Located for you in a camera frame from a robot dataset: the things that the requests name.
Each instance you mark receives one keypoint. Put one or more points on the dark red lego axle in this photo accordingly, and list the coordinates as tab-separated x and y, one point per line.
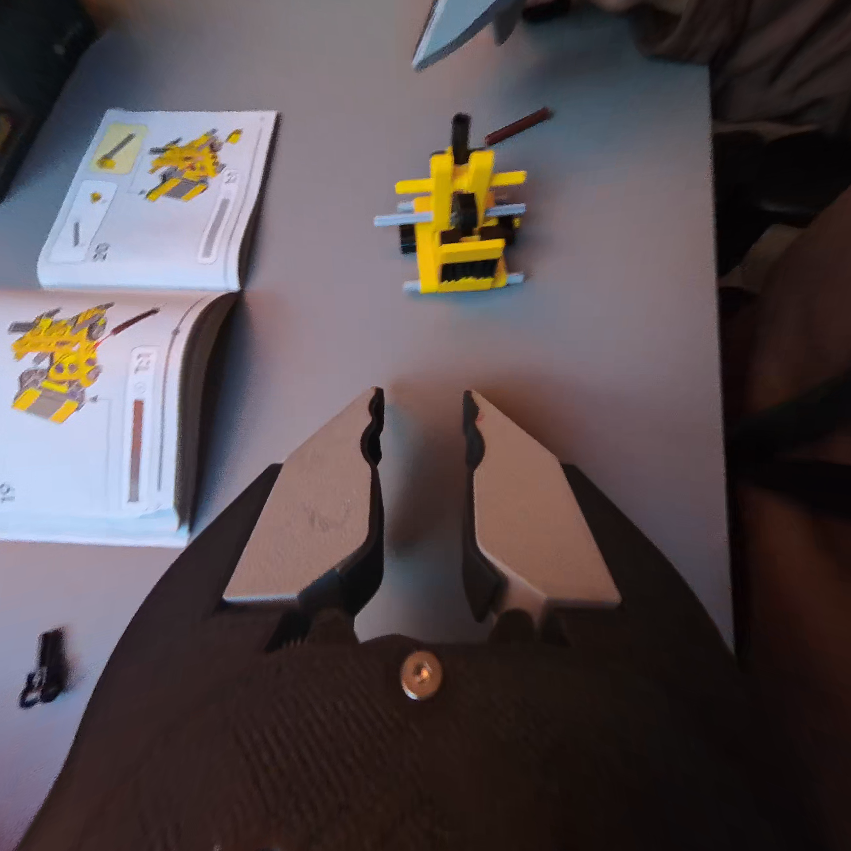
518	126

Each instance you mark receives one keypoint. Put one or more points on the yellow lego vehicle model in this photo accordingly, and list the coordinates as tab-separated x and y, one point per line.
459	259

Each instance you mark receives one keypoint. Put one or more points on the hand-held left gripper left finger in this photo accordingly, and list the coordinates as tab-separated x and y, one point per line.
312	512

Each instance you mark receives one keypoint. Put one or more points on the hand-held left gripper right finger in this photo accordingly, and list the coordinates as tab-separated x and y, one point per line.
532	518

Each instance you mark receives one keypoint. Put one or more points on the black flat case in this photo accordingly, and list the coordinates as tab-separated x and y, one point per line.
40	66

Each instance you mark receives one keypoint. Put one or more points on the small black lego piece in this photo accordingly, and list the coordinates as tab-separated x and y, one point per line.
46	665

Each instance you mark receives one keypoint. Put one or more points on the lego instruction booklet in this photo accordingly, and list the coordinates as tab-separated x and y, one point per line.
100	425

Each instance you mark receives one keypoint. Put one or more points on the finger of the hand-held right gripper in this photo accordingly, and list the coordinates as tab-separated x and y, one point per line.
455	26
508	16

